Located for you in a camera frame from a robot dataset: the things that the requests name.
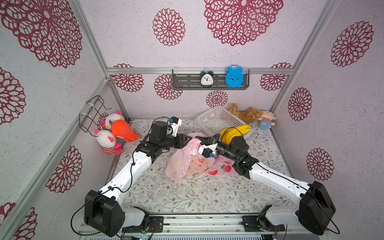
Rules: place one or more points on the brown plush teddy bear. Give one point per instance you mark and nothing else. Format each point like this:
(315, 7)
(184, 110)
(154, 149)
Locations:
(248, 116)

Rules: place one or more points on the white plastic lattice basket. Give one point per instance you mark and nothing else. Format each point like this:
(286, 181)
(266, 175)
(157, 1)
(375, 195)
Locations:
(214, 120)

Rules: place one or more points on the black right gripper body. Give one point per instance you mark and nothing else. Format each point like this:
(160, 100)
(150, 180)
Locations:
(212, 142)

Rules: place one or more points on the grey wall shelf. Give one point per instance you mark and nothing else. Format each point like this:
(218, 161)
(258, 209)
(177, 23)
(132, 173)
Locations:
(189, 81)

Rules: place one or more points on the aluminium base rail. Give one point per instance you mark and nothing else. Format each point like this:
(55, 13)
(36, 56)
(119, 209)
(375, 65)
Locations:
(218, 227)

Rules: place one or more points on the dark green alarm clock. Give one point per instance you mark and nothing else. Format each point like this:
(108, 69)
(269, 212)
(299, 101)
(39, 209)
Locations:
(207, 79)

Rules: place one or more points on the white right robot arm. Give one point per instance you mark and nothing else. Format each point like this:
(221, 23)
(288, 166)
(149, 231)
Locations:
(314, 208)

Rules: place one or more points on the black wire wall rack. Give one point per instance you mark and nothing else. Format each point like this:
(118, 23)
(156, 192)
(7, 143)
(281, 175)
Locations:
(87, 121)

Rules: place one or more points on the small doll blue outfit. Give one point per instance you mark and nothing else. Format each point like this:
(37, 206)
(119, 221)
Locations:
(266, 120)

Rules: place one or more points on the white plush toy yellow glasses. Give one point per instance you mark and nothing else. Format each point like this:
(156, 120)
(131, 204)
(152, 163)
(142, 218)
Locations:
(108, 120)

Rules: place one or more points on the orange plush dinosaur toy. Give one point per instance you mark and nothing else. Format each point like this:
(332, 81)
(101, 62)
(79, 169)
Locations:
(122, 130)

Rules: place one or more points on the blue alarm clock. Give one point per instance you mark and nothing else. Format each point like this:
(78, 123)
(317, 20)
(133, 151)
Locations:
(234, 77)

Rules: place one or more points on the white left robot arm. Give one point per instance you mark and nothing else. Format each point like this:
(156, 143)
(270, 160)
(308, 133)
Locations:
(103, 209)

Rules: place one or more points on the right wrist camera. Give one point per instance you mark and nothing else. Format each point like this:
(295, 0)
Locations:
(208, 151)

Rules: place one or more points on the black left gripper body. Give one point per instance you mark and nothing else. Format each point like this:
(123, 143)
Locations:
(182, 141)

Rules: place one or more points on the white pink striped plush toy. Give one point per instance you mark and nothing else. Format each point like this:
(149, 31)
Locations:
(109, 143)

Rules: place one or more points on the pink plastic bag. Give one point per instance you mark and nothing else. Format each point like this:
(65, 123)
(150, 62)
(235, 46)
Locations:
(188, 162)

